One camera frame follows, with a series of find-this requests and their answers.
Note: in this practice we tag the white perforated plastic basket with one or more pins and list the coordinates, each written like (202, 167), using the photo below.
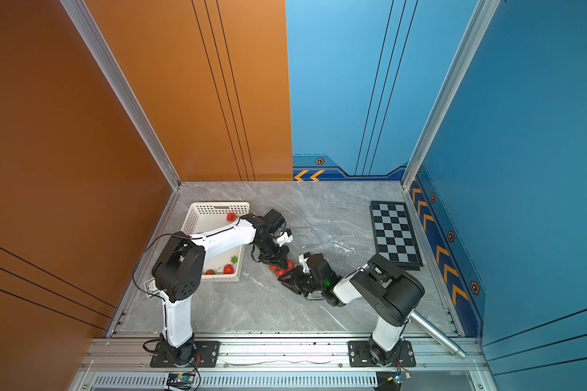
(224, 242)

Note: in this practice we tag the green circuit board left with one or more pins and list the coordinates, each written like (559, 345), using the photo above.
(182, 381)

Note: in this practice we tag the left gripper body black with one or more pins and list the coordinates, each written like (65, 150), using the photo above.
(274, 253)

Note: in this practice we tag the black white chessboard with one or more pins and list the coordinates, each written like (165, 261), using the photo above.
(393, 234)

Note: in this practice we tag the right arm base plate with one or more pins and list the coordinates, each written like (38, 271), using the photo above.
(366, 354)

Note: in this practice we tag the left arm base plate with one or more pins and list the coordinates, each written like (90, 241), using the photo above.
(192, 354)

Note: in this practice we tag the clear plastic clamshell container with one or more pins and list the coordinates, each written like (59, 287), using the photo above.
(281, 269)

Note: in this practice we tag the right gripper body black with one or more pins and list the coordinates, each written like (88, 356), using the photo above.
(304, 283)

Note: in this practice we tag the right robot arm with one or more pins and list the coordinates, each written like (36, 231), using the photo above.
(389, 290)

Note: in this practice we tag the silver microphone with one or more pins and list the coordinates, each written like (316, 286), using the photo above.
(437, 335)

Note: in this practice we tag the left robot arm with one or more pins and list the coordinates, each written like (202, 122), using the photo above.
(178, 273)

